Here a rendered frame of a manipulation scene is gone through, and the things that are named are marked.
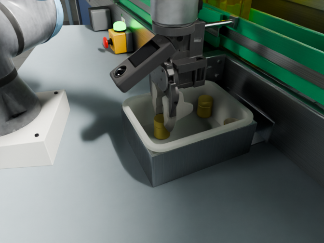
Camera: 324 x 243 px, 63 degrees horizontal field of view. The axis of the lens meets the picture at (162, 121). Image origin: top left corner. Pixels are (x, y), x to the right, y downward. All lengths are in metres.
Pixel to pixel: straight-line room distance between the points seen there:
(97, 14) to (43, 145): 0.79
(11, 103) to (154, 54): 0.30
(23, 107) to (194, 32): 0.36
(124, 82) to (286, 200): 0.34
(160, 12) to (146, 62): 0.08
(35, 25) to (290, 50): 0.49
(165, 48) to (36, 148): 0.30
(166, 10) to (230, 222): 0.34
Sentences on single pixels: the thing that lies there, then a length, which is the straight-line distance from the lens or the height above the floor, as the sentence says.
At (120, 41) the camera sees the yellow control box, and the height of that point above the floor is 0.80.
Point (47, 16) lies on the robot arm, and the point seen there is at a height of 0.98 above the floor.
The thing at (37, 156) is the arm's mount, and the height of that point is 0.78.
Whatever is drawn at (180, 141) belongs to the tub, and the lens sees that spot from 0.44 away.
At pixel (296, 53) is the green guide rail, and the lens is 0.54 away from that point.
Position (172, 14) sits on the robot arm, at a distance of 0.42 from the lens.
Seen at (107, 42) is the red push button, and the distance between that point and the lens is 0.99.
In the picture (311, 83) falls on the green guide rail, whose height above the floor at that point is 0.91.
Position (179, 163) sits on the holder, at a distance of 0.48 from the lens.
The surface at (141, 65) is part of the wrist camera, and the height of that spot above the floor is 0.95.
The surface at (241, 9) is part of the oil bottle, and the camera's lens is 0.70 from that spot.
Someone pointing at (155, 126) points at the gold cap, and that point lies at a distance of 0.54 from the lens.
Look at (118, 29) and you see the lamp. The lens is 0.98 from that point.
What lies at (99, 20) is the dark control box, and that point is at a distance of 1.23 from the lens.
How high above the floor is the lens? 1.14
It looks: 37 degrees down
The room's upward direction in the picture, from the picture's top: straight up
